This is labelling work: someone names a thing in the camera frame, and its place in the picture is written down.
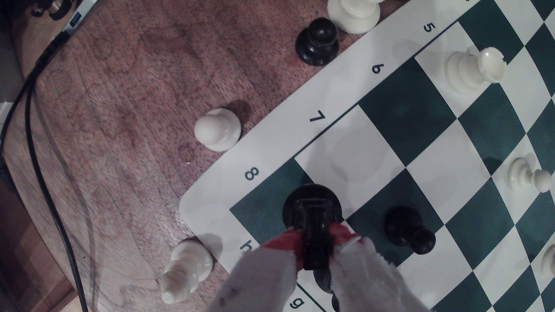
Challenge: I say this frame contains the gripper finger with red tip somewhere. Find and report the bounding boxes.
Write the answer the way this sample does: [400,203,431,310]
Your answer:
[208,229,305,312]
[329,223,434,312]

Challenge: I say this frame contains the black rook chess piece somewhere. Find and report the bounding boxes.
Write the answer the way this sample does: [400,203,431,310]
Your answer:
[282,183,344,271]

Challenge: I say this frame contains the black king chess piece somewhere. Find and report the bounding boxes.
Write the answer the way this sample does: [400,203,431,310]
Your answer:
[313,268,341,312]

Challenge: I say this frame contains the black pawn chess piece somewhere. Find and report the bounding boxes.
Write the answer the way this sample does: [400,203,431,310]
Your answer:
[295,17,340,66]
[384,206,436,255]

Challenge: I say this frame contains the white bishop chess piece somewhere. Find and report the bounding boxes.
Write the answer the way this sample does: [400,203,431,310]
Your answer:
[160,239,214,305]

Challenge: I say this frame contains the white pawn chess piece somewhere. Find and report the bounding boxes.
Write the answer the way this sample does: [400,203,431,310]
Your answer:
[507,157,553,194]
[194,108,242,152]

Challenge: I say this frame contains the white knight chess piece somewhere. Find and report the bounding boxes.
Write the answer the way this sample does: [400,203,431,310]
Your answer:
[540,245,555,276]

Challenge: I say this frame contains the white rook chess piece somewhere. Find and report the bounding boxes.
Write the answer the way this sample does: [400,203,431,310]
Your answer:
[444,47,508,95]

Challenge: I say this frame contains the white queen chess piece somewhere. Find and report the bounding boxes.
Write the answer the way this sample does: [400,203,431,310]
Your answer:
[327,0,386,34]

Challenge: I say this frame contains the green and white chessboard mat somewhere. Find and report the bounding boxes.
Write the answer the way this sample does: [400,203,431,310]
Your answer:
[179,0,555,312]

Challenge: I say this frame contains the white blue USB plug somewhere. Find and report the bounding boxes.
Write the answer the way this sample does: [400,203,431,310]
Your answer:
[61,0,98,37]

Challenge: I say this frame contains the dark metal hardware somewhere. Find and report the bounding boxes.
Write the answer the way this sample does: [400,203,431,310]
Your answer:
[30,0,74,20]

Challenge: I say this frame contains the thick black cable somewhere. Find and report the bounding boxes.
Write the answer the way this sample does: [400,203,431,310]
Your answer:
[24,30,89,312]

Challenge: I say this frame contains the thin black cable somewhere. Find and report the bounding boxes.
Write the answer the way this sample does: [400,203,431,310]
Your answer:
[0,74,33,196]

